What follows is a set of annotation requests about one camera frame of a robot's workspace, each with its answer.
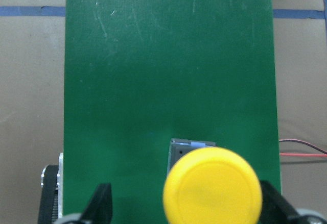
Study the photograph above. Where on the yellow push button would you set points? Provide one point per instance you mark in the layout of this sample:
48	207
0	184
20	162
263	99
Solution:
209	184

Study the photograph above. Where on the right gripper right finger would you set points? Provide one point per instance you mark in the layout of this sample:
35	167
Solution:
275	208

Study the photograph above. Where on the green conveyor belt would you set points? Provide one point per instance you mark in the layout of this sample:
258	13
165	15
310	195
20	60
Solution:
139	73

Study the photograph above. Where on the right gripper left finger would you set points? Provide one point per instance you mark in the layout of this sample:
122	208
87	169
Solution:
100	207

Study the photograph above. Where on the brown paper table cover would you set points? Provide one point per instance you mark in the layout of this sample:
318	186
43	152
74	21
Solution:
32	62

